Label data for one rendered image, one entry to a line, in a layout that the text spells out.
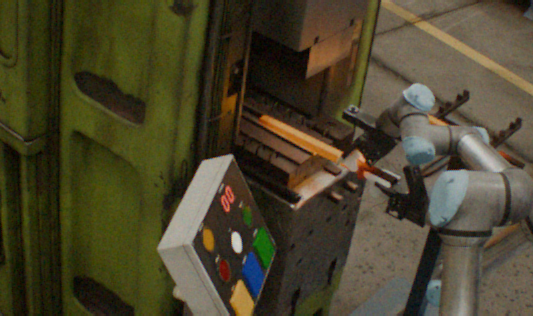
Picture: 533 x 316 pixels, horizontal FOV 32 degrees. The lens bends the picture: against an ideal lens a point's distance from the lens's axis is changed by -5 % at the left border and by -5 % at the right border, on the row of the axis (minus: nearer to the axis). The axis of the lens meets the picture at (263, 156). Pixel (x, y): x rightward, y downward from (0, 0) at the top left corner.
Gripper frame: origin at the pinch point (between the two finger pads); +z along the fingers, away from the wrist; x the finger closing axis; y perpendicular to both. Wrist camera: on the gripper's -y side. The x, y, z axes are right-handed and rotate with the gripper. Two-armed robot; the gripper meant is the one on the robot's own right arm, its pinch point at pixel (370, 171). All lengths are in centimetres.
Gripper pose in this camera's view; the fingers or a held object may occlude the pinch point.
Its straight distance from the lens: 254.7
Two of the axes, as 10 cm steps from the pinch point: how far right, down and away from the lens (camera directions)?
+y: -1.0, 8.2, 5.7
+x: 6.2, -3.9, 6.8
